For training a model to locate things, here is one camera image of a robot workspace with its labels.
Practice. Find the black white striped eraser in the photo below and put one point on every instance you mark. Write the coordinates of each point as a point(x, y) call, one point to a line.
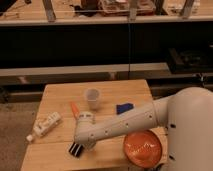
point(76, 149)

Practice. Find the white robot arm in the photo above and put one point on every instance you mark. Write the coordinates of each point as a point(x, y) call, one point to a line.
point(188, 115)

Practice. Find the clear plastic cup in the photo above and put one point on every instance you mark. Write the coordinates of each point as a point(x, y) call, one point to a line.
point(92, 97)

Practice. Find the blue sponge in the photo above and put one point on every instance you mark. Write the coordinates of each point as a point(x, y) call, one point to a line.
point(124, 107)

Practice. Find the orange carrot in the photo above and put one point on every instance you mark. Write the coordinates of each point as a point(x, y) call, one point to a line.
point(75, 110)

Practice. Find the orange plate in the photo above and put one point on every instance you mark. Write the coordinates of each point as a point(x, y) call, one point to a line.
point(143, 148)

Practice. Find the white plastic bottle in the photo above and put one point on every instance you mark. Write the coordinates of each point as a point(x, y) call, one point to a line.
point(41, 128)

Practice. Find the cluttered tray on bench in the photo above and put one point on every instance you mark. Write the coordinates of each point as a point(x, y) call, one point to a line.
point(121, 7)

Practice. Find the black box on shelf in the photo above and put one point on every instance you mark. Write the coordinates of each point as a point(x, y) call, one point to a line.
point(185, 61)

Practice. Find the wooden table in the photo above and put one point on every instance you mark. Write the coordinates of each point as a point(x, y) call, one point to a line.
point(51, 153)

